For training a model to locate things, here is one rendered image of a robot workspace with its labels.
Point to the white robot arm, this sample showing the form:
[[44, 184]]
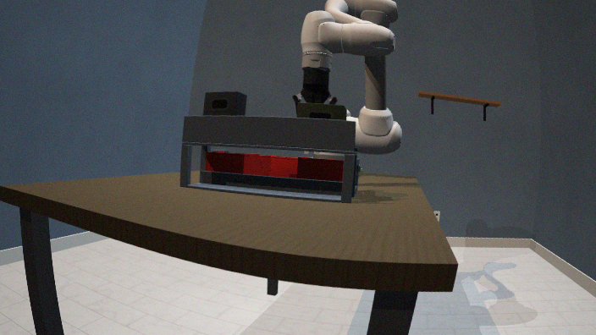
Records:
[[321, 36]]

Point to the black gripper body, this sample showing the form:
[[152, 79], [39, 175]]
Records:
[[315, 81]]

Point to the red open-front bin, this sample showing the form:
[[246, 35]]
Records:
[[219, 161], [285, 167], [266, 164], [320, 169]]

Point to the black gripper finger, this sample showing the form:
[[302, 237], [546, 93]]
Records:
[[332, 100], [297, 98]]

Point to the grey metal shelf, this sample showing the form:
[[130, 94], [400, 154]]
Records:
[[281, 133]]

